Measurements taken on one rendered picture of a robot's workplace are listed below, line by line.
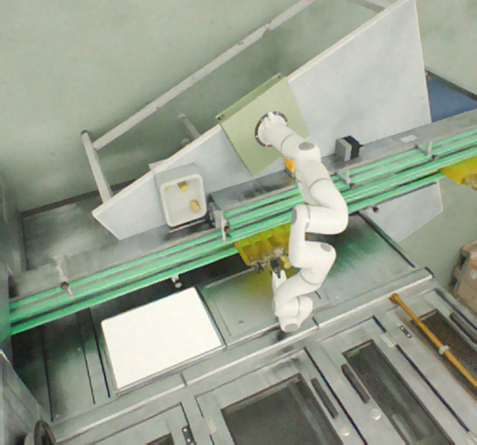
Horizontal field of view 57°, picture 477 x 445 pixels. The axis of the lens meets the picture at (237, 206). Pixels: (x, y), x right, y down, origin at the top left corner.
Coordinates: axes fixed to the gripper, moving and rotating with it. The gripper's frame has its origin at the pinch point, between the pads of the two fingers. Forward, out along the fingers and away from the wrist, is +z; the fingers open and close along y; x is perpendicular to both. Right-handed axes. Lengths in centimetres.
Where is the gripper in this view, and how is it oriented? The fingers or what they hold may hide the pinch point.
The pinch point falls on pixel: (274, 268)
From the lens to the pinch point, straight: 182.9
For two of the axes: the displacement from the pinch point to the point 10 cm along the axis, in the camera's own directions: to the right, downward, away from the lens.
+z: -1.6, -6.3, 7.6
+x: -9.9, 1.5, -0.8
